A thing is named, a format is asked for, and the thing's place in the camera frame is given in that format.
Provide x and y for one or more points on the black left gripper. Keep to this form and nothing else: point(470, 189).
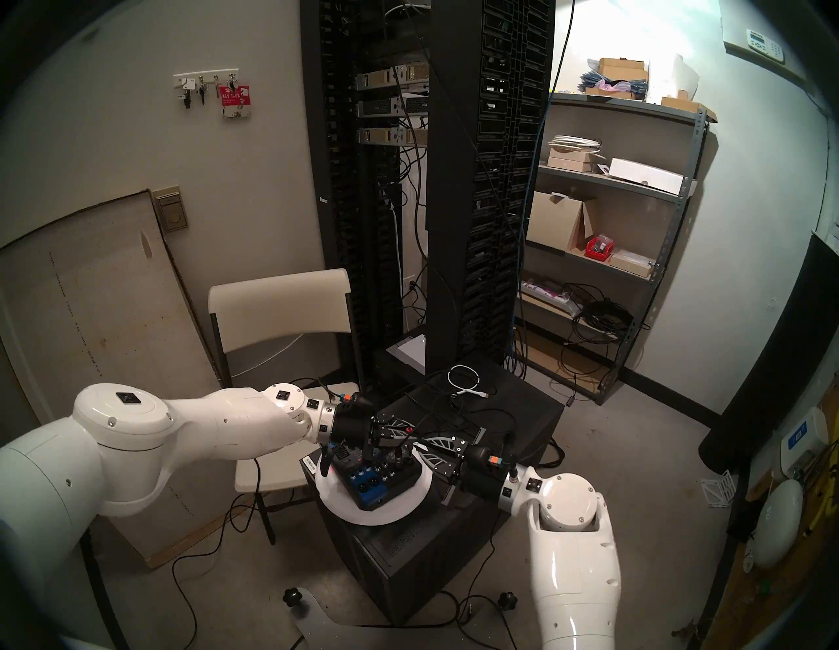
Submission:
point(354, 422)

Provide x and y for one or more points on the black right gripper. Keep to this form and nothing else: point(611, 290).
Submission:
point(485, 475)

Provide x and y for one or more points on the black and blue audio mixer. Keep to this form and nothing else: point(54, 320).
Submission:
point(377, 488)

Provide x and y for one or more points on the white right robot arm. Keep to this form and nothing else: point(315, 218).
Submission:
point(570, 563)

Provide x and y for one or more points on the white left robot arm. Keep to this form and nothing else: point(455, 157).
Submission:
point(196, 426)

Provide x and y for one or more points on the white round plate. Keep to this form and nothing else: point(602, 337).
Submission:
point(406, 510)

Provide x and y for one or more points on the grey flat box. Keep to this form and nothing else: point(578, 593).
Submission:
point(409, 350)

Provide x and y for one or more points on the flat brown cardboard sheet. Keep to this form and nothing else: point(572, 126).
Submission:
point(557, 357)

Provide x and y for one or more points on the black star knob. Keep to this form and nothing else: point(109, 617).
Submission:
point(292, 597)
point(507, 600)

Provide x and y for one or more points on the beige folding chair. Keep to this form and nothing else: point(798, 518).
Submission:
point(275, 308)

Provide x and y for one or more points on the white and pink package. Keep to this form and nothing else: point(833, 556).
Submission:
point(547, 291)

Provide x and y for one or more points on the black server rack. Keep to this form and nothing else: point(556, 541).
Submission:
point(459, 196)

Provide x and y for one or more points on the small red bin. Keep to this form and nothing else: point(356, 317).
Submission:
point(598, 249)

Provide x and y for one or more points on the open cardboard box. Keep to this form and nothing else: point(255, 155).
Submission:
point(554, 223)

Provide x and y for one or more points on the flat tan box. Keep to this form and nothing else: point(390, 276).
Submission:
point(630, 262)

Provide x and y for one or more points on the beige rack unit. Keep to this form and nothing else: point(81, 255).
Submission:
point(383, 135)
point(380, 78)

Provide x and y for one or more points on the small beige box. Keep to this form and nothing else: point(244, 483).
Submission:
point(570, 164)

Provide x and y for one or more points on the large pale wooden board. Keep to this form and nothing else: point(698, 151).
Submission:
point(98, 314)

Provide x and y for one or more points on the dark grey rack unit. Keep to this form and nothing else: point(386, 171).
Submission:
point(387, 107)

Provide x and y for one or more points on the white oval device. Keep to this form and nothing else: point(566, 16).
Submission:
point(777, 524)

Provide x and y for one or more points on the large black foam panel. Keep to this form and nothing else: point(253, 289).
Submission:
point(773, 367)

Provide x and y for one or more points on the white flat box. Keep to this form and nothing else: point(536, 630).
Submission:
point(645, 173)

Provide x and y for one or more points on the white router blue label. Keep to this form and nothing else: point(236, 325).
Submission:
point(803, 439)

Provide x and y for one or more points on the grey metal shelf unit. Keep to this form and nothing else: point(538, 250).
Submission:
point(623, 107)

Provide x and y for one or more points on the pink and blue bag stack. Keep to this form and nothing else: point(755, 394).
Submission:
point(609, 86)

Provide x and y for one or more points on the white key hook rack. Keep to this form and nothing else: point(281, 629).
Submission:
point(210, 76)

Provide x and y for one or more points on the closed cardboard box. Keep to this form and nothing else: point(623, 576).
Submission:
point(623, 69)

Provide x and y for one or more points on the white paper bag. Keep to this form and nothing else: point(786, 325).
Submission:
point(675, 75)

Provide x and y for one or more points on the white alarm keypad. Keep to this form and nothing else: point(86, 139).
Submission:
point(763, 44)

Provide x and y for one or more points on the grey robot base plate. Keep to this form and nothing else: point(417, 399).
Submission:
point(321, 622)

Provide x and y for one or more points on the white lattice bracket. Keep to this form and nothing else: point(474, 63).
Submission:
point(718, 488)

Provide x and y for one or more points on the beige wall control plate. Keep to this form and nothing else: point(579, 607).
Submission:
point(172, 213)

